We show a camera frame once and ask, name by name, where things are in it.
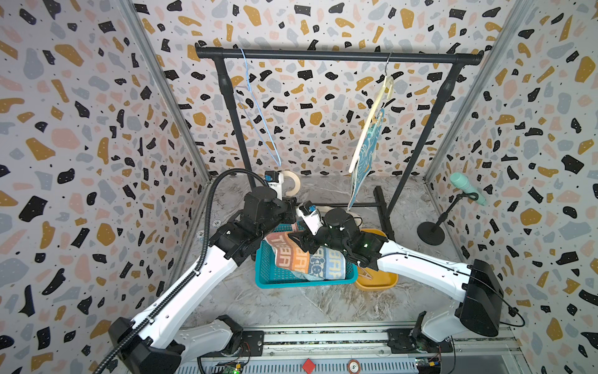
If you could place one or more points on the black clothes rack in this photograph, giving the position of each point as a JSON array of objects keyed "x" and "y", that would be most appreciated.
[{"x": 457, "y": 62}]

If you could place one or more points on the peach clothespin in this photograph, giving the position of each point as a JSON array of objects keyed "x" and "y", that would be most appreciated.
[{"x": 365, "y": 275}]

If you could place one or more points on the mint green microphone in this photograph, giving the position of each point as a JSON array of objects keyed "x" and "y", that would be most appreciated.
[{"x": 462, "y": 182}]

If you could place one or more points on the red diamond sticker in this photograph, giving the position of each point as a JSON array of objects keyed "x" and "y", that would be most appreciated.
[{"x": 309, "y": 366}]

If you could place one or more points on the black microphone stand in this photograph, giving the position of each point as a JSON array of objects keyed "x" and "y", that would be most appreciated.
[{"x": 431, "y": 233}]

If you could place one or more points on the round red white sticker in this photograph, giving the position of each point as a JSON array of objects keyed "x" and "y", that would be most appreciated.
[{"x": 353, "y": 367}]

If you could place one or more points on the teal jellyfish pattern towel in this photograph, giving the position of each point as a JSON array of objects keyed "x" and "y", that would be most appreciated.
[{"x": 366, "y": 156}]

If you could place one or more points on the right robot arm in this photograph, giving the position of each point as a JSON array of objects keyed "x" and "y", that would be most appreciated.
[{"x": 476, "y": 296}]

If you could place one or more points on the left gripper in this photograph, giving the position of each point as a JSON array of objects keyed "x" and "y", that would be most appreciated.
[{"x": 290, "y": 206}]

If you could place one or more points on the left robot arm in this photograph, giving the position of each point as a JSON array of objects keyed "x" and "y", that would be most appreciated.
[{"x": 152, "y": 341}]

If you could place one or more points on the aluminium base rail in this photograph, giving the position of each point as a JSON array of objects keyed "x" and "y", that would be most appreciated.
[{"x": 379, "y": 348}]

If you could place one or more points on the orange patterned towel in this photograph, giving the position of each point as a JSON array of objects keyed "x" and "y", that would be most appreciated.
[{"x": 287, "y": 254}]

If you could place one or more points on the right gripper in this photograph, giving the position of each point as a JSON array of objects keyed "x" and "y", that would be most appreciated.
[{"x": 309, "y": 240}]

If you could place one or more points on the light blue wire hanger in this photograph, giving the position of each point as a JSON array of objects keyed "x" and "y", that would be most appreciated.
[{"x": 256, "y": 116}]

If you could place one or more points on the teal plastic basket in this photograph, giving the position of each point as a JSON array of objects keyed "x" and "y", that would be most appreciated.
[{"x": 270, "y": 276}]

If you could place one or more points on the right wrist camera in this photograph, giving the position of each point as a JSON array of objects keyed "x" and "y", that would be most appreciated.
[{"x": 309, "y": 214}]

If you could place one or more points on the large wooden hanger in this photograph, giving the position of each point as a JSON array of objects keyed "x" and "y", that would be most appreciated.
[{"x": 383, "y": 97}]

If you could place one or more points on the yellow plastic bin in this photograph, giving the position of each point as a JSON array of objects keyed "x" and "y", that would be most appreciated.
[{"x": 381, "y": 281}]

